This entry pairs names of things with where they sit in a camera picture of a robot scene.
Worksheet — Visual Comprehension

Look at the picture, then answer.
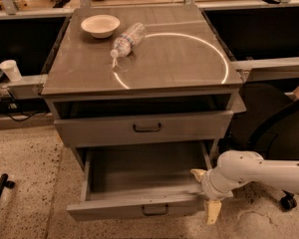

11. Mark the clear plastic water bottle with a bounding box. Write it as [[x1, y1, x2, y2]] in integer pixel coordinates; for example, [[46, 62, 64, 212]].
[[111, 22, 147, 59]]

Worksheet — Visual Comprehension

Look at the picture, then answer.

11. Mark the white paper cup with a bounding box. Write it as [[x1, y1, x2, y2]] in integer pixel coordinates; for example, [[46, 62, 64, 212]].
[[0, 60, 22, 82]]

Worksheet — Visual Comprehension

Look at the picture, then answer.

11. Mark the grey drawer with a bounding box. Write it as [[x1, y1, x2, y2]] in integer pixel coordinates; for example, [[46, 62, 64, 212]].
[[55, 111, 233, 147], [67, 140, 210, 221]]

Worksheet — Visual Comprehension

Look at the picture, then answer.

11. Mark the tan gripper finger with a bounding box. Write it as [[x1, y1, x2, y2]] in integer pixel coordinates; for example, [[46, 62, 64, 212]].
[[190, 168, 206, 183], [205, 200, 222, 225]]

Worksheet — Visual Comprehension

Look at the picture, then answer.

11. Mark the grey drawer cabinet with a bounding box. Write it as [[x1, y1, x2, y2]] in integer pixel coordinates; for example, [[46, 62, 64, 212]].
[[41, 3, 247, 171]]

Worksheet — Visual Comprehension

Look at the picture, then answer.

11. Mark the black cable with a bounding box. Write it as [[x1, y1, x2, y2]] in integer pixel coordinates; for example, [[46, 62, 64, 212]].
[[0, 89, 41, 122]]

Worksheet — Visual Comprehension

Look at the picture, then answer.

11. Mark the black office chair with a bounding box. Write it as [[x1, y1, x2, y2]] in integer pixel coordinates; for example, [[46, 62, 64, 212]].
[[219, 72, 299, 210]]

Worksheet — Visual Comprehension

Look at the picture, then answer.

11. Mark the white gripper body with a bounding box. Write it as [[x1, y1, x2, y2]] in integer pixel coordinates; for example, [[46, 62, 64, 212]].
[[200, 167, 246, 201]]

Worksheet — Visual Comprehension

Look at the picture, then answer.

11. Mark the white bowl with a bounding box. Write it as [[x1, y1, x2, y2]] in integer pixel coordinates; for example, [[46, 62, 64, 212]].
[[81, 15, 121, 39]]

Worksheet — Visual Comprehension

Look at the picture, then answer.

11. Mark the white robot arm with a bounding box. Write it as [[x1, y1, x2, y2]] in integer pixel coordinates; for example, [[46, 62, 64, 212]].
[[190, 150, 299, 225]]

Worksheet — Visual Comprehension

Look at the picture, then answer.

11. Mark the grey top drawer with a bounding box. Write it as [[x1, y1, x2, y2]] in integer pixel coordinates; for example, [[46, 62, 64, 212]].
[[55, 111, 233, 147]]

